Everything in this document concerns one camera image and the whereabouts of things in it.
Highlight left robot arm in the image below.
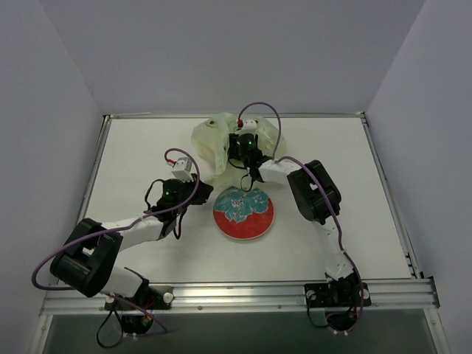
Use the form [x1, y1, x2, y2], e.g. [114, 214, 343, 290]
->
[49, 174, 213, 298]

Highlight red and teal plate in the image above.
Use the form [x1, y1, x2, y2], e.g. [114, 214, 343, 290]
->
[212, 187, 274, 241]

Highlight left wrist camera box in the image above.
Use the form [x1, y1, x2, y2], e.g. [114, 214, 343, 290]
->
[171, 157, 193, 182]

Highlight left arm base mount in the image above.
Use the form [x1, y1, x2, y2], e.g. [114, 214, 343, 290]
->
[104, 285, 171, 337]

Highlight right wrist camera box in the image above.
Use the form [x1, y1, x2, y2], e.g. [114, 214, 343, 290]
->
[237, 119, 257, 134]

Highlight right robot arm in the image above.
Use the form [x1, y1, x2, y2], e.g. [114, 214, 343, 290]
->
[228, 133, 363, 291]

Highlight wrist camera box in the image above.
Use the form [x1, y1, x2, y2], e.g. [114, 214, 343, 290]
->
[237, 119, 257, 134]
[171, 157, 193, 182]

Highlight light green plastic bag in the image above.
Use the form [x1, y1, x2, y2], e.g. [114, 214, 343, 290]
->
[191, 112, 287, 188]

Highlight aluminium front rail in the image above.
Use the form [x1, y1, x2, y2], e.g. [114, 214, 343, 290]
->
[40, 279, 440, 315]

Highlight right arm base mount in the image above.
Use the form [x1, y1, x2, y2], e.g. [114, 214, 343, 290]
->
[304, 282, 372, 336]

